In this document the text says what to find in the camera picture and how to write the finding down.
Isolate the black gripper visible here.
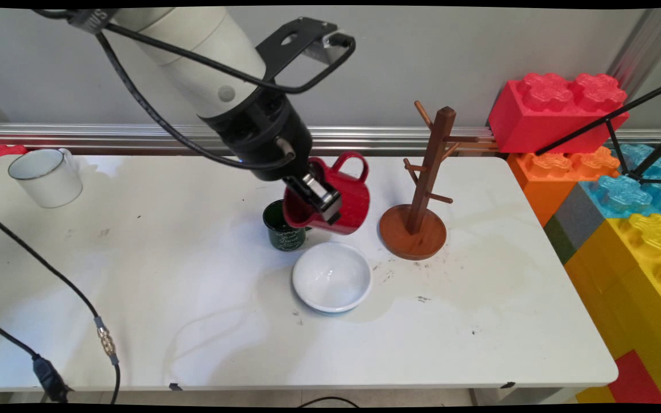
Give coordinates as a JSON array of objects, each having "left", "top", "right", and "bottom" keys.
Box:
[{"left": 200, "top": 92, "right": 344, "bottom": 225}]

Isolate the red enamel mug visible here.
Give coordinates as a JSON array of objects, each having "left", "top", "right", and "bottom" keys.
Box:
[{"left": 282, "top": 151, "right": 371, "bottom": 236}]

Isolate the dark green mug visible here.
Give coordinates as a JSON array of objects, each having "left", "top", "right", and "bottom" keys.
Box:
[{"left": 262, "top": 199, "right": 312, "bottom": 252}]

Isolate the white bowl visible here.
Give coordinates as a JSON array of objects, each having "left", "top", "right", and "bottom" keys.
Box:
[{"left": 292, "top": 241, "right": 374, "bottom": 314}]

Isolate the brown wooden mug tree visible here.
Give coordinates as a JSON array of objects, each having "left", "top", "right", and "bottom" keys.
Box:
[{"left": 379, "top": 101, "right": 480, "bottom": 261}]

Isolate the big orange toy brick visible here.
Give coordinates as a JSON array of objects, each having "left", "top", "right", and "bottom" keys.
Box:
[{"left": 507, "top": 146, "right": 621, "bottom": 227}]

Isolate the big red toy brick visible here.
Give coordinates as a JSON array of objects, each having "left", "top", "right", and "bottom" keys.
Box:
[{"left": 488, "top": 72, "right": 629, "bottom": 154}]

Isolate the big green toy brick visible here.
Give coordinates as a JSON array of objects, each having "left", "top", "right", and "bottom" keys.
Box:
[{"left": 543, "top": 215, "right": 577, "bottom": 266}]

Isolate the white enamel mug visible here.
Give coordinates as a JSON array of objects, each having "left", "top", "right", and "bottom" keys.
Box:
[{"left": 8, "top": 148, "right": 84, "bottom": 209}]

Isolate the black velcro band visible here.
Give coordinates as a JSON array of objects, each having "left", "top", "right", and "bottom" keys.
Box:
[{"left": 67, "top": 8, "right": 120, "bottom": 30}]

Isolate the big blue toy brick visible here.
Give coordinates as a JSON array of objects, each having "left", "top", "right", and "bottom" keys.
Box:
[{"left": 578, "top": 143, "right": 661, "bottom": 219}]

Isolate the black tripod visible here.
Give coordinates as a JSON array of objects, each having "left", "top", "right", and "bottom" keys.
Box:
[{"left": 534, "top": 77, "right": 661, "bottom": 185}]

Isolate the big yellow toy brick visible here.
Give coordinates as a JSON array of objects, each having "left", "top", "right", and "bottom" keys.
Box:
[{"left": 563, "top": 213, "right": 661, "bottom": 405}]

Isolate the slanted aluminium profile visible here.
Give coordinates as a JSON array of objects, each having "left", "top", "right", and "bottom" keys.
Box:
[{"left": 606, "top": 8, "right": 661, "bottom": 87}]

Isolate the flat red toy brick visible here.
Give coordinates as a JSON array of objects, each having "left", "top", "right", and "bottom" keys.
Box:
[{"left": 607, "top": 350, "right": 661, "bottom": 405}]

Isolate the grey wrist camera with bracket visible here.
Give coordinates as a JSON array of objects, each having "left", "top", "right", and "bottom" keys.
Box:
[{"left": 255, "top": 17, "right": 356, "bottom": 82}]

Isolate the black cable under table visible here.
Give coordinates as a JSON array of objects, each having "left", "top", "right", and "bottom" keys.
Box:
[{"left": 298, "top": 396, "right": 361, "bottom": 408}]

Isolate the horizontal aluminium rail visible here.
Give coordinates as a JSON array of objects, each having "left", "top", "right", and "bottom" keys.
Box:
[{"left": 0, "top": 122, "right": 661, "bottom": 157}]

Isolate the black cable with metal connector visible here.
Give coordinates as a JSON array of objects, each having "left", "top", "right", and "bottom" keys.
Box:
[{"left": 0, "top": 29, "right": 298, "bottom": 405}]

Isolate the black cable with black plug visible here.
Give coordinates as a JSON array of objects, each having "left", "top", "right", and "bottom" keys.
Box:
[{"left": 0, "top": 8, "right": 357, "bottom": 404}]

